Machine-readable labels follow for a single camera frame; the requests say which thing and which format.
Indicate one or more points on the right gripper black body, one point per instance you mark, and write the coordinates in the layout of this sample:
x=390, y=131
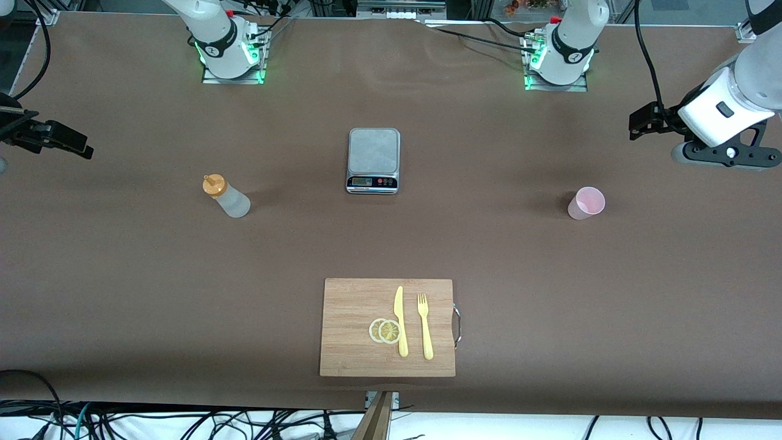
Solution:
x=17, y=129

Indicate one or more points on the pink plastic cup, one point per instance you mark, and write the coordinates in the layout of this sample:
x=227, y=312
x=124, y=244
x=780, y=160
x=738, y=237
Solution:
x=586, y=205

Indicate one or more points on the translucent orange-capped sauce bottle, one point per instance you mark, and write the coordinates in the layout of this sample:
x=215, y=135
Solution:
x=232, y=201

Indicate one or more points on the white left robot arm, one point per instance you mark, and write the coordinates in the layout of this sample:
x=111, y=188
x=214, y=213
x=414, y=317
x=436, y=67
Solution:
x=580, y=18

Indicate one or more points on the orange flower bunch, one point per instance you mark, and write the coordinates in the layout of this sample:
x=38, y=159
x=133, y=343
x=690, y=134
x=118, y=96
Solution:
x=513, y=7

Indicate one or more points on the white power strip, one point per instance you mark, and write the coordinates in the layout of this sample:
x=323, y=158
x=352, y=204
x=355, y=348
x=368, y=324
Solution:
x=397, y=14

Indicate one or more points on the silver digital kitchen scale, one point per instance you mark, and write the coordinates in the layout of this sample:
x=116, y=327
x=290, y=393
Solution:
x=372, y=150

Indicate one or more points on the yellow plastic fork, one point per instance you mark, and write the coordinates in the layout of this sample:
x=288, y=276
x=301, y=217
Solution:
x=427, y=342

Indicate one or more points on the yellow plastic knife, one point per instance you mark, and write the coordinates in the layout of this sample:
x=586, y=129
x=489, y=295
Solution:
x=401, y=342

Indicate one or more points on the lemon slice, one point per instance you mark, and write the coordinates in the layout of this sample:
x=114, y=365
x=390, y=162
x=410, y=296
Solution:
x=373, y=330
x=389, y=332

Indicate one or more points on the wooden cutting board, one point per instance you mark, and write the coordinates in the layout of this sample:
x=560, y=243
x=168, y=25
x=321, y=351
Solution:
x=354, y=330

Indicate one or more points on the wooden beam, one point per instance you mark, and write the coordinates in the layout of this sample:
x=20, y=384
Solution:
x=376, y=425

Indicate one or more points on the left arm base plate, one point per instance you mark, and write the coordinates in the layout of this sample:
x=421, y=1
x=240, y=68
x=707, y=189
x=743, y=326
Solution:
x=556, y=88

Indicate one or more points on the aluminium corner bracket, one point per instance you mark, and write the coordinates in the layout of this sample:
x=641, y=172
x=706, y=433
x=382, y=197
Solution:
x=744, y=32
x=47, y=17

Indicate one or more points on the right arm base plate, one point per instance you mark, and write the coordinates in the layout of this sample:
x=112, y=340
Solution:
x=232, y=80

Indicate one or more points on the small metal bracket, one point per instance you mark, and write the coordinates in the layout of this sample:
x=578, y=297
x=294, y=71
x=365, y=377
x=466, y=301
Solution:
x=396, y=400

